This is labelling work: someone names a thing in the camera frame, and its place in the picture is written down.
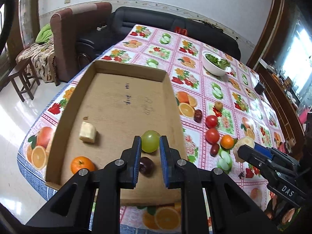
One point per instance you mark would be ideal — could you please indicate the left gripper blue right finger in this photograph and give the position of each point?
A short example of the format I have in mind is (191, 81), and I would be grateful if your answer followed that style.
(172, 177)

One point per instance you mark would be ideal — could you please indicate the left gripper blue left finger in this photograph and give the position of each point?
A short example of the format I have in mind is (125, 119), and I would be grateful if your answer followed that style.
(131, 157)

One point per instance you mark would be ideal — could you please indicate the dark purple plum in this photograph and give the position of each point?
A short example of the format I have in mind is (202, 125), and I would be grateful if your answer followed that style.
(146, 166)

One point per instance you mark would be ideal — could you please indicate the green grape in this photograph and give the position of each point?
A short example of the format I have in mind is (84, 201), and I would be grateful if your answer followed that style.
(150, 141)

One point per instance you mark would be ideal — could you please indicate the orange mandarin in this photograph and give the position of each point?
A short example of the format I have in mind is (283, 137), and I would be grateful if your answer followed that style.
(227, 142)
(81, 162)

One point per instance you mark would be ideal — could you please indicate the cardboard tray box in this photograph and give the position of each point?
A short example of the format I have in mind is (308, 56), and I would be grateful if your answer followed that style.
(122, 101)

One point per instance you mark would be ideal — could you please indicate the person right hand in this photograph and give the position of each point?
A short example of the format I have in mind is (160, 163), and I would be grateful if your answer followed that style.
(281, 213)

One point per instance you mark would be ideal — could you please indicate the small dark red jujube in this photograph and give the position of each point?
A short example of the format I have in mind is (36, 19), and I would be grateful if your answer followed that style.
(214, 150)

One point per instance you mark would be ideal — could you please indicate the red tomato lower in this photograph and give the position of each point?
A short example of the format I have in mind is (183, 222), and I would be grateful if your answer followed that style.
(212, 136)

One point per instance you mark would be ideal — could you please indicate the red tomato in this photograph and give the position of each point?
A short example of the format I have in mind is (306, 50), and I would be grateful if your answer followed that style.
(212, 136)
(211, 121)

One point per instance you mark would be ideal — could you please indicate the wooden sideboard counter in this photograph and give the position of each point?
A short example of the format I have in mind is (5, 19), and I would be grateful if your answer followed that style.
(286, 114)

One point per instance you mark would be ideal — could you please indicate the dried red date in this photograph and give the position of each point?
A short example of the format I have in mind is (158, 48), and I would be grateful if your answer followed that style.
(198, 116)

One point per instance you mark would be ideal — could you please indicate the red tomato upper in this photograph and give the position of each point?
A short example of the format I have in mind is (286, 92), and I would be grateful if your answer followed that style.
(211, 121)

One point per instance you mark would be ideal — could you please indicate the pink container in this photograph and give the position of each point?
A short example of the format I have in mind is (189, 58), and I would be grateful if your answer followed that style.
(303, 115)

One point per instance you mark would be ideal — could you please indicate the brown kiwi fruit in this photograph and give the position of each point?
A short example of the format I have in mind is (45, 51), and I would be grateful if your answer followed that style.
(218, 106)

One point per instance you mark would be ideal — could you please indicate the floral fruit print tablecloth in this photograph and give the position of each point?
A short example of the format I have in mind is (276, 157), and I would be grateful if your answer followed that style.
(244, 113)

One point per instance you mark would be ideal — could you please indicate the black cylindrical container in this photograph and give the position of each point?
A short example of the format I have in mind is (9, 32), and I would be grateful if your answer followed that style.
(259, 88)

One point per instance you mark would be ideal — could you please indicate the white bowl of greens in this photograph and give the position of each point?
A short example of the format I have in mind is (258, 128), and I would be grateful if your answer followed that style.
(214, 64)

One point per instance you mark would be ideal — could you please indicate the patterned cushioned seat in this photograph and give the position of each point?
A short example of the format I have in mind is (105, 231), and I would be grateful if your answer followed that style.
(42, 58)

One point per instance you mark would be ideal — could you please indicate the wooden stool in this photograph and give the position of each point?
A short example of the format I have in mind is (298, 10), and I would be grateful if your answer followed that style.
(25, 71)

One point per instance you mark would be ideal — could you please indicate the green cloth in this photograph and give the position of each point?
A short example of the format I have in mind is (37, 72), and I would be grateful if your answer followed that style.
(44, 34)

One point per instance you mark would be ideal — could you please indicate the brown armchair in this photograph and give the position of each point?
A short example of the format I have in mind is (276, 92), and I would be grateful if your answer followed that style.
(67, 26)

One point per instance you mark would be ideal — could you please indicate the wooden door with glass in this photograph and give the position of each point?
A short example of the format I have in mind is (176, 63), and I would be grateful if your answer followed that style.
(25, 26)

